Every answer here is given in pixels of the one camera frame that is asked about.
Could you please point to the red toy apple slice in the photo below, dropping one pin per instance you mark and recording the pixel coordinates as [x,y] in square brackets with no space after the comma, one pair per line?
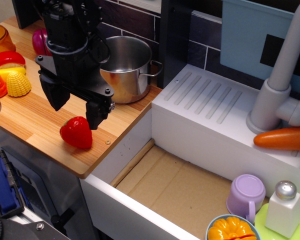
[11,59]

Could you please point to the red toy strawberry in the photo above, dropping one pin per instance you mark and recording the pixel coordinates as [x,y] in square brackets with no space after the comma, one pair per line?
[77,133]

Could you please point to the green plastic plate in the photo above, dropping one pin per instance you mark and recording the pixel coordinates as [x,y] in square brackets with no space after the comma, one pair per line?
[268,234]

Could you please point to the yellow toy pumpkin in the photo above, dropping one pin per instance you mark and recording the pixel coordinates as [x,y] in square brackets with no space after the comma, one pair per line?
[230,230]

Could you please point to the purple plastic cup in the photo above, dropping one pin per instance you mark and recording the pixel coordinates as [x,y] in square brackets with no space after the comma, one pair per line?
[247,193]

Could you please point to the light blue panel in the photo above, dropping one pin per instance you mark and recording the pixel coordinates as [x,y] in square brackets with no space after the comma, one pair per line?
[252,35]

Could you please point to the blue clamp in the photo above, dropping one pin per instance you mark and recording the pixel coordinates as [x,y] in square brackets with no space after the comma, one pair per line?
[11,203]

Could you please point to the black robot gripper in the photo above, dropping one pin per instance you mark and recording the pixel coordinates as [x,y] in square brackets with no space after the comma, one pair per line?
[77,71]

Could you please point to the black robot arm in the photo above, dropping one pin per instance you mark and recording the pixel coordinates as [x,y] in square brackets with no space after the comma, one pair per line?
[69,22]

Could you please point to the white salt shaker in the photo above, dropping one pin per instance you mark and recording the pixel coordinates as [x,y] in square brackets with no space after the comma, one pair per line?
[283,213]

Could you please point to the grey toy faucet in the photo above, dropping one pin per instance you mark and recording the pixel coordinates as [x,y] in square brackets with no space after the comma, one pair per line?
[273,103]

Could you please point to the purple toy onion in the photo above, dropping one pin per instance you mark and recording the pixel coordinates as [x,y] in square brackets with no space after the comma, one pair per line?
[39,42]

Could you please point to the stainless steel pot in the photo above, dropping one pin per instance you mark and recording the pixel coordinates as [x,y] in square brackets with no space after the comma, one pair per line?
[129,69]

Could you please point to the yellow toy corn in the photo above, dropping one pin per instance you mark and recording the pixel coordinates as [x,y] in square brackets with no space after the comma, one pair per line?
[17,84]

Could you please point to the white toy sink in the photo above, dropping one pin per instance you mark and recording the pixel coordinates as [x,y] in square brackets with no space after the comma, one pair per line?
[170,175]

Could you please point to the blue bowl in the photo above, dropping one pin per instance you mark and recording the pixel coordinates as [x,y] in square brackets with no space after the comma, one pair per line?
[212,222]

